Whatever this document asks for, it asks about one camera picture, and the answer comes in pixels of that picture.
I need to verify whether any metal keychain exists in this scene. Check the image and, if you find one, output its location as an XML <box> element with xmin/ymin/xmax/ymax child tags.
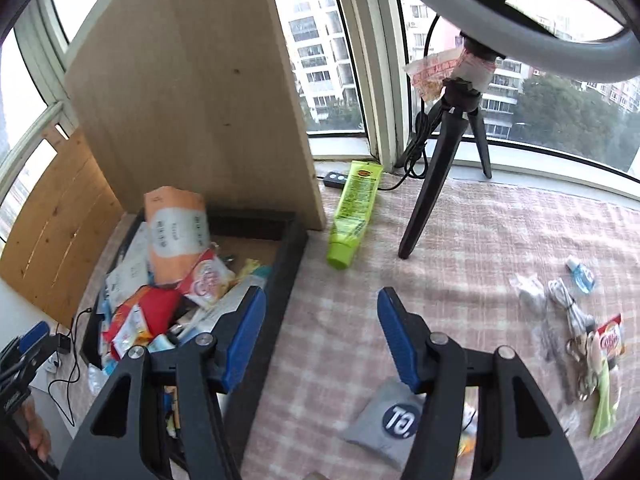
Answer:
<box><xmin>565</xmin><ymin>332</ymin><xmax>608</xmax><ymax>401</ymax></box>

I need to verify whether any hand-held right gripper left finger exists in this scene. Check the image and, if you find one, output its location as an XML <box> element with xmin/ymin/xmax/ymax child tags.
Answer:
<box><xmin>59</xmin><ymin>286</ymin><xmax>268</xmax><ymax>480</ymax></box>

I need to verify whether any green tube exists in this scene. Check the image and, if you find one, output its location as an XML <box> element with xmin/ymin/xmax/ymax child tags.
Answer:
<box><xmin>326</xmin><ymin>160</ymin><xmax>385</xmax><ymax>270</ymax></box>

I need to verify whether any person's left hand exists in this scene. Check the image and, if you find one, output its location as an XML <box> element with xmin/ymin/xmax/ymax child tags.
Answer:
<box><xmin>20</xmin><ymin>392</ymin><xmax>53</xmax><ymax>463</ymax></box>

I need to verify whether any black ring light cable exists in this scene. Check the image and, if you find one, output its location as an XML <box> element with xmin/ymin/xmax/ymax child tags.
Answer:
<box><xmin>380</xmin><ymin>15</ymin><xmax>442</xmax><ymax>191</ymax></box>

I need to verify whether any orange packet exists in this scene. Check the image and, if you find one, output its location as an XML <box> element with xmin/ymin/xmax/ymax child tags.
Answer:
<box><xmin>144</xmin><ymin>186</ymin><xmax>212</xmax><ymax>286</ymax></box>

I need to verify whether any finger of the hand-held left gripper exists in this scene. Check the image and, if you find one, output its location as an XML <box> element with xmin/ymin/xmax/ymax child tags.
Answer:
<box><xmin>0</xmin><ymin>321</ymin><xmax>52</xmax><ymax>376</ymax></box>

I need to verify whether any light wooden board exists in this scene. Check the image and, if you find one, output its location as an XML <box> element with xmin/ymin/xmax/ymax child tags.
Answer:
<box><xmin>65</xmin><ymin>0</ymin><xmax>328</xmax><ymax>231</ymax></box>

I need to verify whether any pile of mixed packets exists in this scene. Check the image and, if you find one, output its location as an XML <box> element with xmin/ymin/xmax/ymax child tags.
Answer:
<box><xmin>87</xmin><ymin>220</ymin><xmax>273</xmax><ymax>441</ymax></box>

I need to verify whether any taped paper label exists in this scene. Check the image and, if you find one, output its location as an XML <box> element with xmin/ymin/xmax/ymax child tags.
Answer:
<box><xmin>404</xmin><ymin>46</ymin><xmax>496</xmax><ymax>103</ymax></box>

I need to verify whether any grey pouch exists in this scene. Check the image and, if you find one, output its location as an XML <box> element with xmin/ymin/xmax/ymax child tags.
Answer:
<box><xmin>342</xmin><ymin>379</ymin><xmax>428</xmax><ymax>471</ymax></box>

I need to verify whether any black tripod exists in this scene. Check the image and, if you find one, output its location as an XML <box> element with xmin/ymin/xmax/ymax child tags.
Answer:
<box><xmin>397</xmin><ymin>77</ymin><xmax>493</xmax><ymax>260</ymax></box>

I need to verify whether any black container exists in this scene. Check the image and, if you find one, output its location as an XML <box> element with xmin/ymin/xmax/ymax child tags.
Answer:
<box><xmin>80</xmin><ymin>207</ymin><xmax>308</xmax><ymax>471</ymax></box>

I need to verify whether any black charging cable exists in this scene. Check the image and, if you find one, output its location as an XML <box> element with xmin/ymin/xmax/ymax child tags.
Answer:
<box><xmin>47</xmin><ymin>307</ymin><xmax>96</xmax><ymax>428</ymax></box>

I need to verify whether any pink checked blanket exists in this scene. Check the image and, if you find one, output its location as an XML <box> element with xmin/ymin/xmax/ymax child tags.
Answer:
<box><xmin>87</xmin><ymin>175</ymin><xmax>640</xmax><ymax>480</ymax></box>

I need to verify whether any wooden slat panel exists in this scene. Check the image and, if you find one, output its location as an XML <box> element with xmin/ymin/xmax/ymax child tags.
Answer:
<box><xmin>0</xmin><ymin>127</ymin><xmax>126</xmax><ymax>328</ymax></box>

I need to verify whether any red white snack packet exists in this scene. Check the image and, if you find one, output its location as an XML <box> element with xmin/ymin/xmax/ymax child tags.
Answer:
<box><xmin>177</xmin><ymin>247</ymin><xmax>236</xmax><ymax>311</ymax></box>
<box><xmin>595</xmin><ymin>314</ymin><xmax>627</xmax><ymax>361</ymax></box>

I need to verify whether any pale green packet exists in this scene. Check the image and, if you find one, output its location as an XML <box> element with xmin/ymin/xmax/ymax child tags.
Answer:
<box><xmin>590</xmin><ymin>357</ymin><xmax>623</xmax><ymax>438</ymax></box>

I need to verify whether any clear plastic bag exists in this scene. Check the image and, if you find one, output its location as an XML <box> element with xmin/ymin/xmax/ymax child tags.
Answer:
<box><xmin>510</xmin><ymin>274</ymin><xmax>547</xmax><ymax>313</ymax></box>

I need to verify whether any white cable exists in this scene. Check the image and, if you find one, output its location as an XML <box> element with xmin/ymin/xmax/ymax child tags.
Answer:
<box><xmin>547</xmin><ymin>277</ymin><xmax>596</xmax><ymax>336</ymax></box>

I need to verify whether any blue clear packet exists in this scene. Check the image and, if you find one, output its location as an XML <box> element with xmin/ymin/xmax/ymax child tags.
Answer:
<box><xmin>565</xmin><ymin>256</ymin><xmax>597</xmax><ymax>293</ymax></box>

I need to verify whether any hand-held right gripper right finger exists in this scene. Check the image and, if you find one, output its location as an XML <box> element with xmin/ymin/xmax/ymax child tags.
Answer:
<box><xmin>376</xmin><ymin>287</ymin><xmax>583</xmax><ymax>480</ymax></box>

